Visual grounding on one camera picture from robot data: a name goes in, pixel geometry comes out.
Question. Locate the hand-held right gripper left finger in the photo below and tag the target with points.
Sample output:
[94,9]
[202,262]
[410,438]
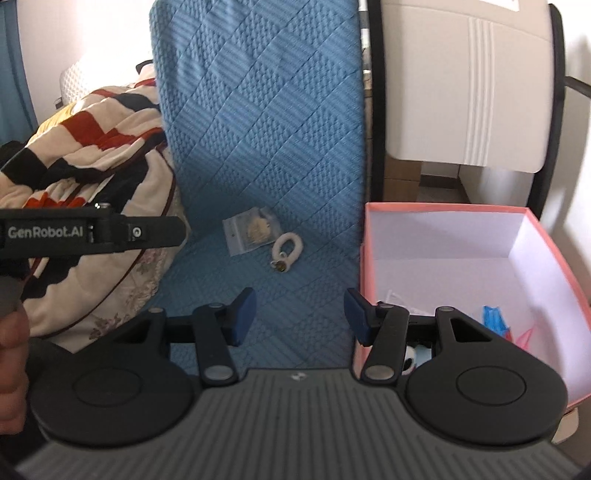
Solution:
[242,318]

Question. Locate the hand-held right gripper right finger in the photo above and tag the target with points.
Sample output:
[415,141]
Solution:
[356,318]

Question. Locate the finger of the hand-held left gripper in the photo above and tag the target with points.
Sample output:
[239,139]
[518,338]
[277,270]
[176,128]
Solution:
[157,232]

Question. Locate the panda plush toy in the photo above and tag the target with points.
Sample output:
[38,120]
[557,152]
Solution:
[413,360]

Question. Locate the clear zip bag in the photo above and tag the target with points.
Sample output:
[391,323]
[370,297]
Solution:
[244,233]

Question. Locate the pink cardboard box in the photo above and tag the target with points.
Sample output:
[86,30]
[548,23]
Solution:
[461,240]

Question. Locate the blue printed packet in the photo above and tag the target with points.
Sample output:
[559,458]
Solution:
[496,321]

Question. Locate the person's left hand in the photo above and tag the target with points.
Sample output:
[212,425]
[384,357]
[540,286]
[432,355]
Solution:
[14,369]

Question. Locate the striped blanket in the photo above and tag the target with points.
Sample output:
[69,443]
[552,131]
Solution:
[92,134]

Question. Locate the white pillow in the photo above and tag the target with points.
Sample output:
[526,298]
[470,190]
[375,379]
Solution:
[74,83]

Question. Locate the blue textured mat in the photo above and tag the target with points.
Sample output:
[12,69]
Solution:
[263,115]

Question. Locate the blue curtain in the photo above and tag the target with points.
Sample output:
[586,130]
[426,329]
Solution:
[16,69]

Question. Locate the white chair with black frame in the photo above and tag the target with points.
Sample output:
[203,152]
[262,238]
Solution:
[461,83]

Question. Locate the grey curved rail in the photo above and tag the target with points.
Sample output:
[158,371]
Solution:
[579,87]

